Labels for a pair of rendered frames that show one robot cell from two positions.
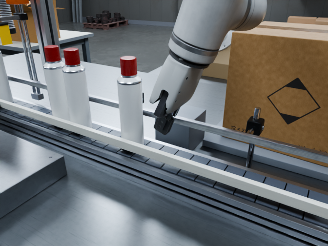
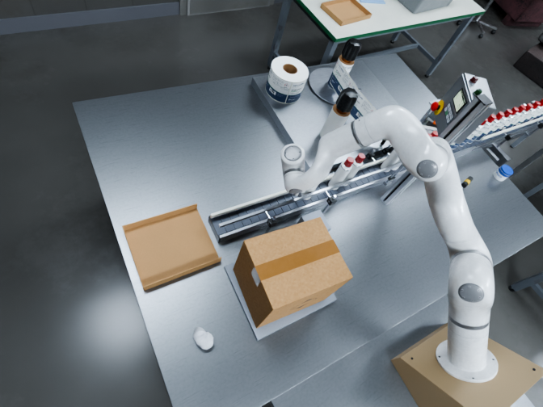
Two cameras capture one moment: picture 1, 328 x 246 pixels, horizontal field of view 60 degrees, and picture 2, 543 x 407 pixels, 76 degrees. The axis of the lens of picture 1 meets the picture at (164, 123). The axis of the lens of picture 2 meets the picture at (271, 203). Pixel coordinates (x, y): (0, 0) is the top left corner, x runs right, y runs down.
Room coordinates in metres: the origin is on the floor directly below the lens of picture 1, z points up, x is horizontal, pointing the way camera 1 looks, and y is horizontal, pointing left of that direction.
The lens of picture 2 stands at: (0.63, -0.89, 2.13)
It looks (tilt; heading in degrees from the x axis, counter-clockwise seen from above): 56 degrees down; 101
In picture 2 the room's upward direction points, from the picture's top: 24 degrees clockwise
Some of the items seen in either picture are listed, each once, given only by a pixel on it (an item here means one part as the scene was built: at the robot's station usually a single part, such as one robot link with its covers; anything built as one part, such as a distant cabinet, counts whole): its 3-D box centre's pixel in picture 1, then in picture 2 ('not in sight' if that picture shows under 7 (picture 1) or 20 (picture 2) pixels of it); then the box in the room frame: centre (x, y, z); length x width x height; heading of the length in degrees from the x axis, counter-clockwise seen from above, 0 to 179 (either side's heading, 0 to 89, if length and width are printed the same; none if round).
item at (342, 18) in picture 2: not in sight; (346, 10); (0.01, 1.83, 0.82); 0.34 x 0.24 x 0.04; 69
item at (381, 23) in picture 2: not in sight; (372, 38); (0.20, 2.47, 0.40); 1.90 x 0.75 x 0.80; 63
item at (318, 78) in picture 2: not in sight; (334, 86); (0.34, 0.86, 0.89); 0.31 x 0.31 x 0.01
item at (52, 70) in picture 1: (58, 87); (351, 169); (0.68, 0.27, 0.98); 0.05 x 0.05 x 0.20
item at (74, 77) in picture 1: (76, 92); (341, 173); (0.64, 0.21, 0.98); 0.05 x 0.05 x 0.20
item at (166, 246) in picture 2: not in sight; (172, 244); (0.25, -0.46, 0.85); 0.30 x 0.26 x 0.04; 59
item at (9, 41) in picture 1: (5, 33); not in sight; (0.80, 0.43, 1.09); 0.03 x 0.01 x 0.06; 149
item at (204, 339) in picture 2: not in sight; (203, 337); (0.55, -0.66, 0.85); 0.08 x 0.07 x 0.04; 135
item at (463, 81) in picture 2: not in sight; (460, 109); (0.89, 0.45, 1.38); 0.17 x 0.10 x 0.19; 114
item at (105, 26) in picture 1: (106, 18); not in sight; (9.21, 1.77, 0.23); 1.28 x 0.89 x 0.46; 153
